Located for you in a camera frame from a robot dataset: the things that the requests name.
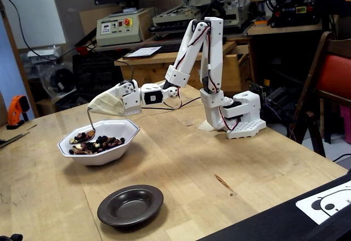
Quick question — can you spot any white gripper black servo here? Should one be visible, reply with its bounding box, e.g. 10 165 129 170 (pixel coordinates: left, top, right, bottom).
110 79 143 117

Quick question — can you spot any beige masking tape wrap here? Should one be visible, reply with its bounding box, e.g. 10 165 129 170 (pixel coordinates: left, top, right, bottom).
87 88 126 117

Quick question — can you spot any small nut berry portion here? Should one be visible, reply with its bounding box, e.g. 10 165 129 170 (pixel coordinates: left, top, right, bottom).
73 131 95 143

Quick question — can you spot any bent metal spoon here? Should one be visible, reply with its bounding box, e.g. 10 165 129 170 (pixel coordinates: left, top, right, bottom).
69 108 97 145

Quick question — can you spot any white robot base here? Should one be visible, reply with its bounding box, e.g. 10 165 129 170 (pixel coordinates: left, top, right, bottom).
220 91 267 140

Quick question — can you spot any white octagonal bowl blue rim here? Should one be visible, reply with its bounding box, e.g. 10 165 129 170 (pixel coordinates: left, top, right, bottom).
56 119 141 166

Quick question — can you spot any brown ceramic plate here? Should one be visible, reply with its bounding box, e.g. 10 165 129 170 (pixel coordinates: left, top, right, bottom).
97 184 165 227

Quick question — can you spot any wooden desk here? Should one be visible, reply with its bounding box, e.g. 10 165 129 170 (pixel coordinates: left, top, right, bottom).
114 40 254 93

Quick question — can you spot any black storage crate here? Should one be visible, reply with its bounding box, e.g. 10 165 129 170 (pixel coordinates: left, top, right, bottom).
71 51 126 95

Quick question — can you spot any white paper sheet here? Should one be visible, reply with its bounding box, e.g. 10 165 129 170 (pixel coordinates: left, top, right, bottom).
122 46 163 60

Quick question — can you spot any nut and berry mix pile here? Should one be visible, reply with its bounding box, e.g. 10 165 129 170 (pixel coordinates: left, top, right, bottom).
68 135 126 155

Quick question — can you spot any beige control box red button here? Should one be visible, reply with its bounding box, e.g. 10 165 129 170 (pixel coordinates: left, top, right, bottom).
95 7 156 48

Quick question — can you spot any black spool in bag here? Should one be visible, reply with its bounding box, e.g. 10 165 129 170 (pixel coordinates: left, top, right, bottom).
41 61 79 99

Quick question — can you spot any black keyboard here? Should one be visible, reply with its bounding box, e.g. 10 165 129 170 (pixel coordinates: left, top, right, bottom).
155 36 228 54

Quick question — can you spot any translucent paper scrap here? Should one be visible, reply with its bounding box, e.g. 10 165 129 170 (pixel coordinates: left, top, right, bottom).
197 120 217 132

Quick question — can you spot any white box device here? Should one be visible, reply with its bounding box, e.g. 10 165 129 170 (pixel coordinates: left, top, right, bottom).
26 46 63 65

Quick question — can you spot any grey benchtop milling machine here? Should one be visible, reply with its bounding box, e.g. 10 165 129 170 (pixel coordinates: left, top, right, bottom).
149 0 252 37

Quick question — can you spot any orange black power tool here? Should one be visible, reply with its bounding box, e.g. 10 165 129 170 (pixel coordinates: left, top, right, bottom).
5 94 31 131

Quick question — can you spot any flat metal bar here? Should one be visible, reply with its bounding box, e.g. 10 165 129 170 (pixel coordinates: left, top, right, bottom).
0 131 31 149

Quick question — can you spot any white board panel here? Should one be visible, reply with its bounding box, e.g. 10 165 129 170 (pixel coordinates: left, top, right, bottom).
0 0 67 50

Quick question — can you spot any motor control board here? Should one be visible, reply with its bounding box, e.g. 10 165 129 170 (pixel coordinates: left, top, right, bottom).
248 82 267 99

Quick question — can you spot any wooden workbench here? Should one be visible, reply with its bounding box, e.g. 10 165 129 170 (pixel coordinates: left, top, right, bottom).
246 21 330 36

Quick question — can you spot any small black object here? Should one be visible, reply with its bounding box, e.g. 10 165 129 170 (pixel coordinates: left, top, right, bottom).
0 233 24 241

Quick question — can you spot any black scroll saw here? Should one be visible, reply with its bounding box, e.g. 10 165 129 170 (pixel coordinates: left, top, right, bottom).
259 0 326 29

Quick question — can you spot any black flat case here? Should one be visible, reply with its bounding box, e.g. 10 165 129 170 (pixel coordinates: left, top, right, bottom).
196 168 351 241

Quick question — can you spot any white panda sticker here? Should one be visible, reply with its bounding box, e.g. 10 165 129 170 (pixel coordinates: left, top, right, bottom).
295 180 351 226

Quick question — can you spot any wooden chair red cushion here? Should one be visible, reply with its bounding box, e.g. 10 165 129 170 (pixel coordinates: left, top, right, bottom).
286 31 351 158

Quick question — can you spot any pink plastic bin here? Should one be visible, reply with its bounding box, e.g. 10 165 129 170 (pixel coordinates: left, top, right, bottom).
339 105 351 145

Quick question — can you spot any wooden easel post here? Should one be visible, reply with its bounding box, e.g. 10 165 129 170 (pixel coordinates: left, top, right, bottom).
0 0 39 119

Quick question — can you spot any black hanging cable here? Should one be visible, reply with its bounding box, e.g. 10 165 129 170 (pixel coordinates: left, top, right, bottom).
0 0 83 62

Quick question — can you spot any black floor cable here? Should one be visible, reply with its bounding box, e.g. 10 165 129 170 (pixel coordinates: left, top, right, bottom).
332 153 351 162

